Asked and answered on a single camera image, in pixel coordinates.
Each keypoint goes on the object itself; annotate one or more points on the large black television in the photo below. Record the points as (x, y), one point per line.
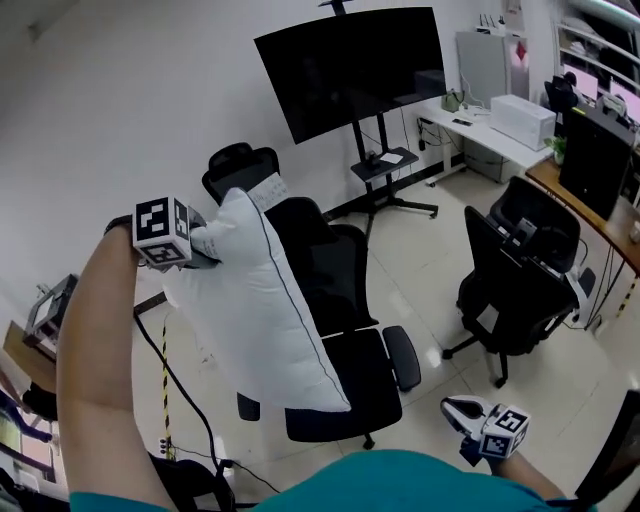
(350, 70)

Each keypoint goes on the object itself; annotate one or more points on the white desk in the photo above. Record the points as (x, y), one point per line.
(480, 132)

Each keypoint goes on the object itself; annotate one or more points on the black remote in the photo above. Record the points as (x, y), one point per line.
(462, 122)

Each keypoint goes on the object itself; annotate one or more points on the person's right forearm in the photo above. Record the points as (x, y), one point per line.
(525, 475)

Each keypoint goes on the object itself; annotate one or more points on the wooden desk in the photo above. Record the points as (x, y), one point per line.
(620, 235)

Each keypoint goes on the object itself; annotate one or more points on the white paper sheet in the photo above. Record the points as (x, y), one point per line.
(392, 157)

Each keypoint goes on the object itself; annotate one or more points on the grey box device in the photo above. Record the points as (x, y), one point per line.
(50, 302)

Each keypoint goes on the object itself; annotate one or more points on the white shelving unit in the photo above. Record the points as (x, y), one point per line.
(575, 50)

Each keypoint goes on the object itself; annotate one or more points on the white power strip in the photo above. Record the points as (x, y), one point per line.
(166, 447)

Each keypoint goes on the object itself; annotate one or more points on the black computer tower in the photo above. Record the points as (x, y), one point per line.
(592, 160)

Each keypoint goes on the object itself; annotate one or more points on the light grey cabinet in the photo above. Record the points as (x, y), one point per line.
(482, 65)

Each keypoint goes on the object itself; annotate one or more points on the white box appliance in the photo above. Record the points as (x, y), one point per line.
(520, 120)

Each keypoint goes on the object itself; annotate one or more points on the white pillow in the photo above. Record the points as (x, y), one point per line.
(250, 310)

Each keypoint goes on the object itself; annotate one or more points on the black television stand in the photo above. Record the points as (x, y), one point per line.
(370, 172)

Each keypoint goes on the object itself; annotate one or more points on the green bag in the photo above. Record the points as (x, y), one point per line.
(451, 101)

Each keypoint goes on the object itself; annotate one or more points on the black wristband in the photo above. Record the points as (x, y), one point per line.
(117, 224)

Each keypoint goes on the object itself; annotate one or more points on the yellow black floor tape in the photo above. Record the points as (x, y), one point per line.
(165, 385)

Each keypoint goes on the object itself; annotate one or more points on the person's left forearm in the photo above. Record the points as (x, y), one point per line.
(100, 350)

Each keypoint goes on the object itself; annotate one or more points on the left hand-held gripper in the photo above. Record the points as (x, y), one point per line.
(160, 225)

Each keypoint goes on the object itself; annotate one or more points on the small potted plant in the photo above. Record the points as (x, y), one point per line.
(557, 147)

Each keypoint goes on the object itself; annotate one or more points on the white router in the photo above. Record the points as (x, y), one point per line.
(489, 25)

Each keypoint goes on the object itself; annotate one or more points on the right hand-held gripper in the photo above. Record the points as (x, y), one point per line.
(505, 432)

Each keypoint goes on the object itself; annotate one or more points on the low wooden table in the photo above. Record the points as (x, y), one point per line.
(25, 355)

